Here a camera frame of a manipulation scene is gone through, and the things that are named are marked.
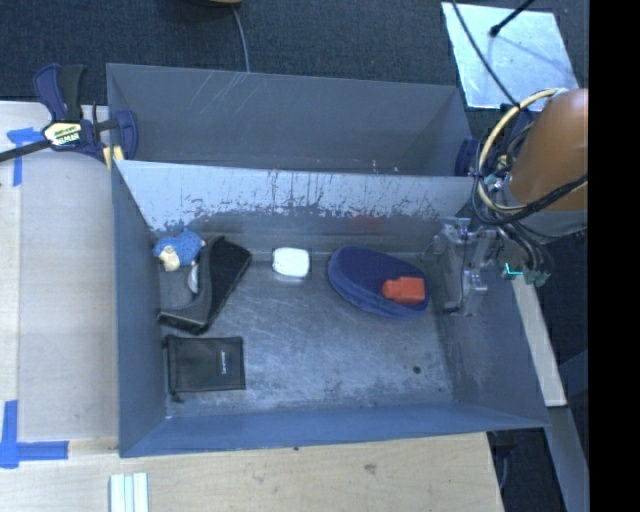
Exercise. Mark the grey metal bin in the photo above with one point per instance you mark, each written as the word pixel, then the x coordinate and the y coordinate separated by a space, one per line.
pixel 320 350

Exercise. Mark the orange-red small block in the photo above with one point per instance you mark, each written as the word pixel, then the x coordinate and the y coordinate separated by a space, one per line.
pixel 405 291

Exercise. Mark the white rounded block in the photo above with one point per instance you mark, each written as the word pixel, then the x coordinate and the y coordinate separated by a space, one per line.
pixel 290 261

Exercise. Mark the blue toy animal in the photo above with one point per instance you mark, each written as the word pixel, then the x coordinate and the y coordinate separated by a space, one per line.
pixel 182 247

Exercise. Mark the black cloth pouch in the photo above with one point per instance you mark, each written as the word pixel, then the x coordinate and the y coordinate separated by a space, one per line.
pixel 205 367

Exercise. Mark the dark blue oval case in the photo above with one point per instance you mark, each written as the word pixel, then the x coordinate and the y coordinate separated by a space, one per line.
pixel 360 275

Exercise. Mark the pale wood flat board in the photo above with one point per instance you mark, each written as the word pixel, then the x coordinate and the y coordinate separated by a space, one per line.
pixel 65 300

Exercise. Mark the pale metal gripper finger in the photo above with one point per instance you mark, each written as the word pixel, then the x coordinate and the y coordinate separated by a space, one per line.
pixel 450 235
pixel 472 295

